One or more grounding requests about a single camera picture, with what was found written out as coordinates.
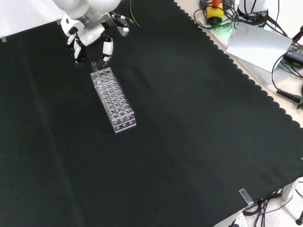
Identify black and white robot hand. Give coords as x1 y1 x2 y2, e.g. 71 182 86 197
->
61 16 115 65

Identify clear acrylic test tube rack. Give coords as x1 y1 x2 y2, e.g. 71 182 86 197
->
90 67 137 134

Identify black bench cloth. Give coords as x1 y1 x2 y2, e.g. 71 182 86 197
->
0 0 303 227

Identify yellow stop button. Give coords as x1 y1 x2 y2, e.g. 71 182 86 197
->
206 0 224 25

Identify pale board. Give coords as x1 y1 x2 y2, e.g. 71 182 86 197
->
225 22 294 73

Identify black power adapter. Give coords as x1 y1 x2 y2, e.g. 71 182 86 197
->
283 43 303 63

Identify black tripod leg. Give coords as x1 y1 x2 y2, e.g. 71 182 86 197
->
292 23 303 46

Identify clear cloth clip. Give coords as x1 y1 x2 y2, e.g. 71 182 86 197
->
239 188 254 206

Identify white power strip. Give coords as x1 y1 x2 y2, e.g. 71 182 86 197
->
226 212 247 227

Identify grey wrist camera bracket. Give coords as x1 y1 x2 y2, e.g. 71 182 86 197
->
100 12 131 37

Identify black and orange cable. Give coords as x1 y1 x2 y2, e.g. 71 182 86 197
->
109 11 134 25

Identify green cable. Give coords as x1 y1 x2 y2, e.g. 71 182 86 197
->
128 0 141 28

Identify black cable with ribbed plug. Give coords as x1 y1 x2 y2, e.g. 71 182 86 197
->
271 50 303 110

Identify black cables under bench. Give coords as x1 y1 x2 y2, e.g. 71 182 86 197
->
243 186 303 227

